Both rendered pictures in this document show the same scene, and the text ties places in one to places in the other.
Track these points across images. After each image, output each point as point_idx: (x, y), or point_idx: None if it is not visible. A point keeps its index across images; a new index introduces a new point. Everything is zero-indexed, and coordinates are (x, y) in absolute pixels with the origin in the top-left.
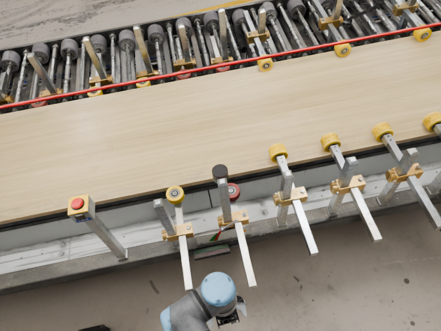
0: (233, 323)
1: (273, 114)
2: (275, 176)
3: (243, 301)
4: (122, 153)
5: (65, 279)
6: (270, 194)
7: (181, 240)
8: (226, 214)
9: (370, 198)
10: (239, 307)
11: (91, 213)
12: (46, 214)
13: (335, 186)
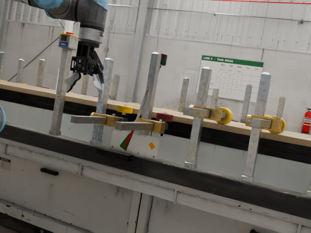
0: (81, 71)
1: (245, 125)
2: (213, 144)
3: (102, 82)
4: (116, 103)
5: (7, 131)
6: None
7: (101, 116)
8: (146, 102)
9: (301, 193)
10: (96, 78)
11: (71, 41)
12: (43, 95)
13: (250, 114)
